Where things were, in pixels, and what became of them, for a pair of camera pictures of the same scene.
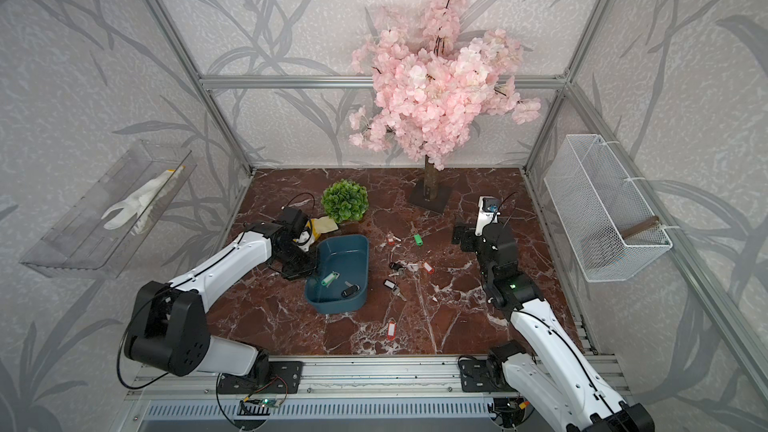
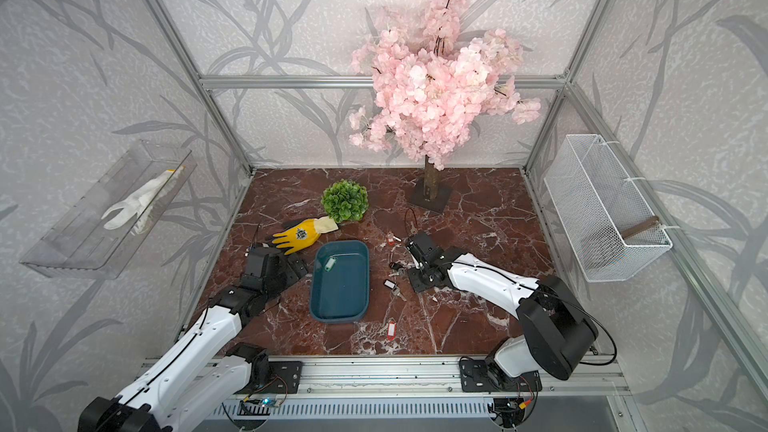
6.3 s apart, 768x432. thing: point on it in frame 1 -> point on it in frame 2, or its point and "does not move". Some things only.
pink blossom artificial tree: x=433 y=86 does not move
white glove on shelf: x=142 y=202 does not move
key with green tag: x=334 y=275 -> x=330 y=263
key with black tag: x=395 y=289 does not move
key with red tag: x=391 y=334 does not move
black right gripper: x=469 y=238 -> x=412 y=277
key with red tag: x=391 y=238 does not move
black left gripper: x=308 y=271 -> x=291 y=274
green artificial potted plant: x=345 y=200 does not move
